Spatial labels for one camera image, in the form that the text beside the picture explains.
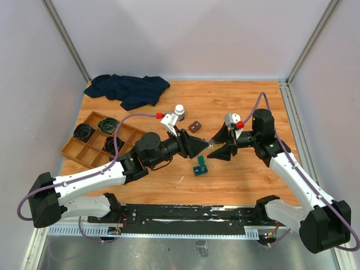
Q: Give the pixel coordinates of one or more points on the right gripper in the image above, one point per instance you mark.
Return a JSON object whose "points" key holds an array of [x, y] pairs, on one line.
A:
{"points": [[225, 136]]}

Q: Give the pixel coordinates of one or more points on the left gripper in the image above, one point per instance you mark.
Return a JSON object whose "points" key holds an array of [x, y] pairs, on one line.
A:
{"points": [[189, 145]]}

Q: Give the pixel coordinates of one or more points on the clear jar of yellow pills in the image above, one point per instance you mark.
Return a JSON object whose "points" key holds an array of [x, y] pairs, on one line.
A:
{"points": [[214, 145]]}

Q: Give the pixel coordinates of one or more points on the teal pill box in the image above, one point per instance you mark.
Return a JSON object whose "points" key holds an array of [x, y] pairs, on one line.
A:
{"points": [[201, 168]]}

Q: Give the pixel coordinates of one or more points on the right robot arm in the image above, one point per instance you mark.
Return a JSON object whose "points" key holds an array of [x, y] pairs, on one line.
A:
{"points": [[321, 222]]}

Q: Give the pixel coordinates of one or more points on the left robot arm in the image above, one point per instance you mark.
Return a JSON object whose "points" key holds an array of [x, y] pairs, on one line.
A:
{"points": [[51, 199]]}

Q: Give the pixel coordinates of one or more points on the brown pill box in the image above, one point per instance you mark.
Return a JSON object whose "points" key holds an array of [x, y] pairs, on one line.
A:
{"points": [[194, 127]]}

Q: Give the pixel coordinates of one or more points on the white pill bottle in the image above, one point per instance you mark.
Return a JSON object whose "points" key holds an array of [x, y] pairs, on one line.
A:
{"points": [[179, 110]]}

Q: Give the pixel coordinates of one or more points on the dark blue cloth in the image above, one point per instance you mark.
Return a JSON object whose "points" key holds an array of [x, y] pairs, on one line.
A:
{"points": [[133, 92]]}

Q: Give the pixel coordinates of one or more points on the wooden compartment tray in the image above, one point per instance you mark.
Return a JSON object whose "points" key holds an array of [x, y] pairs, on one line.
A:
{"points": [[92, 142]]}

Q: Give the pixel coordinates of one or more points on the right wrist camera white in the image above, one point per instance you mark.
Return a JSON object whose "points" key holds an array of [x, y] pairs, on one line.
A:
{"points": [[234, 124]]}

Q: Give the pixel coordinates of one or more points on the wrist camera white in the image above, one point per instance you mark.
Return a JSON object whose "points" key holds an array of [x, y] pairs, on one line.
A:
{"points": [[169, 123], [234, 124]]}

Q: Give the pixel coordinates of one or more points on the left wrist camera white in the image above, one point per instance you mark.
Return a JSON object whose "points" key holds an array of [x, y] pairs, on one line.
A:
{"points": [[169, 123]]}

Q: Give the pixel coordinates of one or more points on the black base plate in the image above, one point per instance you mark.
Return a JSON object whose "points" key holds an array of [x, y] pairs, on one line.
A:
{"points": [[183, 220]]}

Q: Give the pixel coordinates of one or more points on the right aluminium frame post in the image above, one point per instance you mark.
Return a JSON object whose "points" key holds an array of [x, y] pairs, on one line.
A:
{"points": [[315, 35]]}

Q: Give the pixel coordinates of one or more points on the aluminium frame post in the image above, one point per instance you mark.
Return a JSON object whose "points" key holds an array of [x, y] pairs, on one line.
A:
{"points": [[63, 33], [315, 35]]}

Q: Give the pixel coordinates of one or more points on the left aluminium frame post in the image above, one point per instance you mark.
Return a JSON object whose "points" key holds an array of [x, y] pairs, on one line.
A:
{"points": [[63, 33]]}

